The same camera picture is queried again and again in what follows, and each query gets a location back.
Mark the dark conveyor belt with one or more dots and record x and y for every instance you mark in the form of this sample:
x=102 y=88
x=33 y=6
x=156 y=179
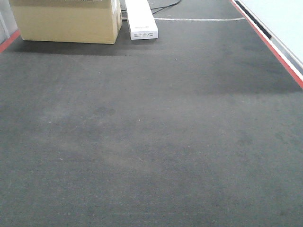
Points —
x=202 y=127

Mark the long white box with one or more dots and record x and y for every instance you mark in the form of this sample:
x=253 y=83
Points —
x=140 y=20

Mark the large cardboard box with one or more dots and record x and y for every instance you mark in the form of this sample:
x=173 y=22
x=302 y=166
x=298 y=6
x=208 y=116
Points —
x=76 y=21

